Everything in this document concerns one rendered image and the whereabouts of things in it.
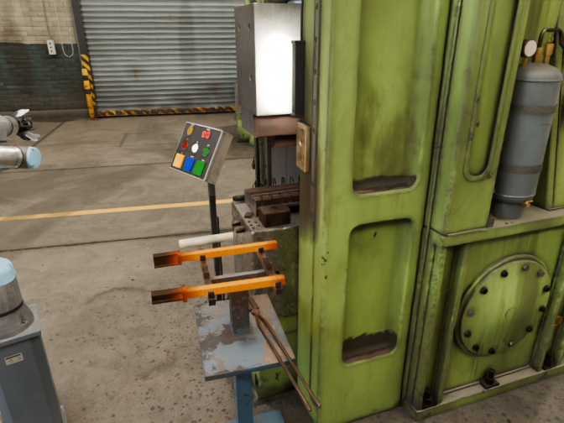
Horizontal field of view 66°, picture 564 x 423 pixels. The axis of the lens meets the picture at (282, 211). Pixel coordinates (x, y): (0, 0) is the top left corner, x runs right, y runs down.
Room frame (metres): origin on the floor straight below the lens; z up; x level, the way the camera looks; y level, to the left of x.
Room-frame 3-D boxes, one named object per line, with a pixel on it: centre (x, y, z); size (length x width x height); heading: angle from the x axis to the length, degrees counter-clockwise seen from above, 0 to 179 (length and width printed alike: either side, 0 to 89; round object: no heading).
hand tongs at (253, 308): (1.18, 0.02, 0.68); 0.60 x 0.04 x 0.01; 23
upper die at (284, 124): (1.91, -0.05, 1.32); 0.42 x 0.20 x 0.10; 109
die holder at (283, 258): (1.86, -0.08, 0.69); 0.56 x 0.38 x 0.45; 109
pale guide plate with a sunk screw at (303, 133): (1.58, -0.08, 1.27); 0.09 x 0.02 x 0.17; 19
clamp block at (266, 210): (1.69, 0.03, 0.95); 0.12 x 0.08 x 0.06; 109
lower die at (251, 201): (1.91, -0.05, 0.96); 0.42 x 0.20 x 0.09; 109
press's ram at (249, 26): (1.87, -0.07, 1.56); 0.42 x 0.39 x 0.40; 109
